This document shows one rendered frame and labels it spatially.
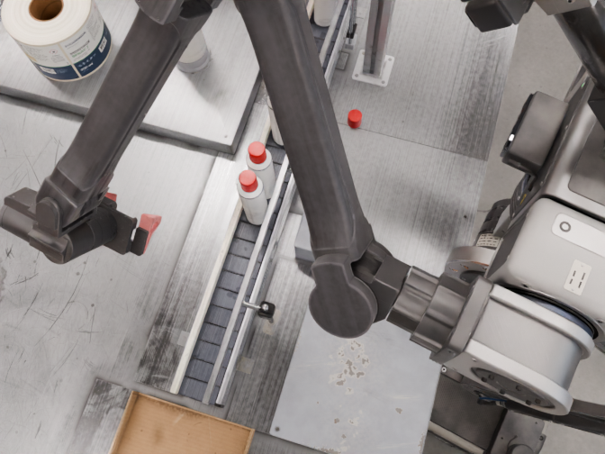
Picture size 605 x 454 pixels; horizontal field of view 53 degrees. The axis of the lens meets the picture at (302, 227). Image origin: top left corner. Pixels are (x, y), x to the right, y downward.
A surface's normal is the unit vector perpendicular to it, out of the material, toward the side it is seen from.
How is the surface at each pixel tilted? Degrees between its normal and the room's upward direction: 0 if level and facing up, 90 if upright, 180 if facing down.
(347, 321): 50
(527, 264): 0
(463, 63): 0
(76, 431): 0
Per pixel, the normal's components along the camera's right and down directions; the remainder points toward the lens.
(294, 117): -0.43, 0.45
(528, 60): -0.03, -0.32
